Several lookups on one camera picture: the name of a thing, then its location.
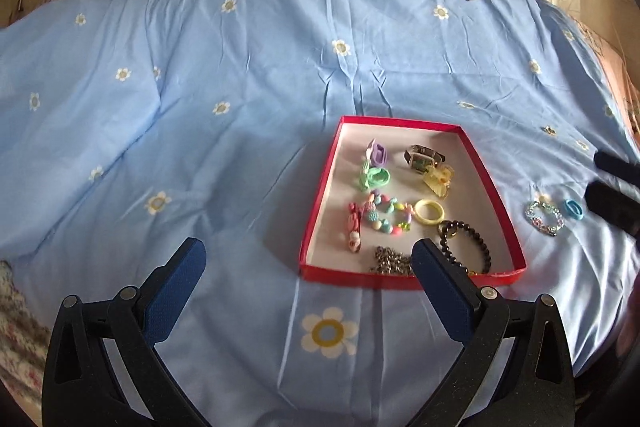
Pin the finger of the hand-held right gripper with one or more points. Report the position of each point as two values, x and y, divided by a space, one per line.
612 204
620 168

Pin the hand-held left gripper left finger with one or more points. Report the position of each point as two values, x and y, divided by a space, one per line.
175 292

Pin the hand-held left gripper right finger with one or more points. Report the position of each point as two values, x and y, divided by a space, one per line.
445 292

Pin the pink hair clip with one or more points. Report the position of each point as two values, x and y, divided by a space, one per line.
355 237

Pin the yellow hair claw clip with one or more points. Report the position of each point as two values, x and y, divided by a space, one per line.
437 181

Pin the red cardboard box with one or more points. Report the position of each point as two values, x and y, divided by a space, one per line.
325 237

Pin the pink printed sheet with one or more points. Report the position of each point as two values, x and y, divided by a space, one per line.
617 67

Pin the gold wrist watch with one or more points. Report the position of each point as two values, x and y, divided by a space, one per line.
420 159

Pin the patterned floral cloth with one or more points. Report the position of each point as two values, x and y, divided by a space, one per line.
20 332

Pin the blue flowered bedsheet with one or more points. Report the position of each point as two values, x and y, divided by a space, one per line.
200 107

